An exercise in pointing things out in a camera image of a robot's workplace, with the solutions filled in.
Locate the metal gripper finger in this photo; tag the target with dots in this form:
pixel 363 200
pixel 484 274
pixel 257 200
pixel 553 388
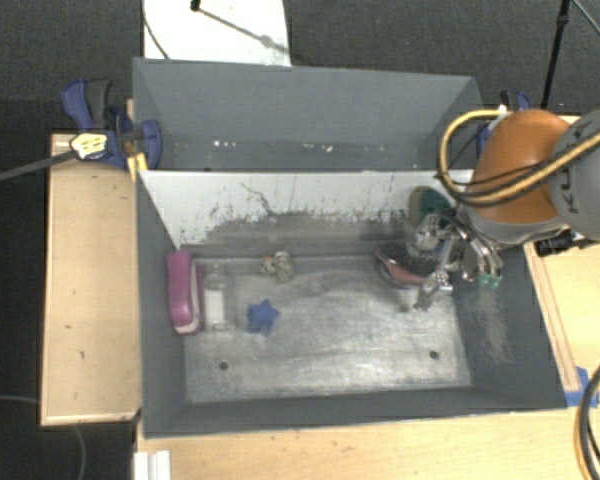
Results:
pixel 432 290
pixel 427 233

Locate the teal and tan sponge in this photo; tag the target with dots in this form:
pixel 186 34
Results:
pixel 430 200

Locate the grey metal bin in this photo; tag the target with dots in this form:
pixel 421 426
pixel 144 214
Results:
pixel 330 348

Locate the blue star toy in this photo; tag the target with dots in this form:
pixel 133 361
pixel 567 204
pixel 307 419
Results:
pixel 262 315

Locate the clear glass shaker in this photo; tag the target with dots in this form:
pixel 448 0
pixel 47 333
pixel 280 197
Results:
pixel 216 298

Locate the pink stapler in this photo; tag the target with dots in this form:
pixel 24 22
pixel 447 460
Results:
pixel 180 288

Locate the black cylinder on white bracket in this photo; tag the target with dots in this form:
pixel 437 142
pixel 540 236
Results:
pixel 560 245

